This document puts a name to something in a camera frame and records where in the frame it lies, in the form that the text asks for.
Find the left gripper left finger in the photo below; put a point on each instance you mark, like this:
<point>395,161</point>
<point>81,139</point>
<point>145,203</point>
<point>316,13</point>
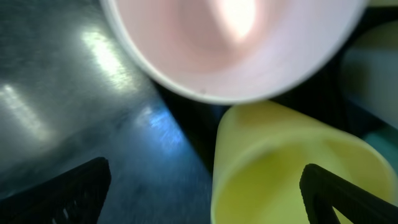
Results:
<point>62,196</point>

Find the grey cup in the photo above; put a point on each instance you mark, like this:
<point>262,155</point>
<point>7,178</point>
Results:
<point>376,77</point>

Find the pink cup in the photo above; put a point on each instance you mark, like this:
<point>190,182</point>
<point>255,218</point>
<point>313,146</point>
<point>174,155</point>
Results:
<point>202,46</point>

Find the green cup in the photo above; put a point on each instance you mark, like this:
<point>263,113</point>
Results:
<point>385,146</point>

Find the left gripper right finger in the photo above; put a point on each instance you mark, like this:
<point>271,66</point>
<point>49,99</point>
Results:
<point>317,186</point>

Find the yellow cup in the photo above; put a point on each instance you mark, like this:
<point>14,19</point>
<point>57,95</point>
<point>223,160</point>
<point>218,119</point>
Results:
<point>258,161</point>

